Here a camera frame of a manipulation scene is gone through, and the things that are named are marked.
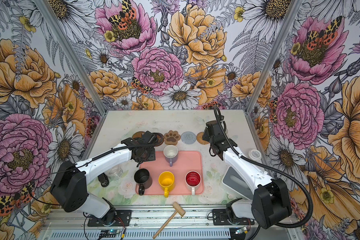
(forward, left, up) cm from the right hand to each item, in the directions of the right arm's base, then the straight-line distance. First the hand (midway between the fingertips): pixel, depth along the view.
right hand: (209, 134), depth 86 cm
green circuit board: (-42, +51, -17) cm, 68 cm away
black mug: (-17, +38, -15) cm, 45 cm away
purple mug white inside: (-2, +23, -16) cm, 28 cm away
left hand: (-10, +35, -9) cm, 38 cm away
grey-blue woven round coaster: (+10, +12, -17) cm, 23 cm away
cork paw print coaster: (+11, +23, -17) cm, 30 cm away
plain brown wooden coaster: (+14, +46, -16) cm, 51 cm away
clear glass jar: (-16, +52, -11) cm, 56 cm away
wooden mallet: (-34, +18, -16) cm, 42 cm away
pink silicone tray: (-7, +13, -18) cm, 23 cm away
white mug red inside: (-20, +10, -17) cm, 28 cm away
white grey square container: (-21, -12, -15) cm, 28 cm away
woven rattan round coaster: (+9, +3, -18) cm, 21 cm away
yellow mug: (-19, +25, -16) cm, 35 cm away
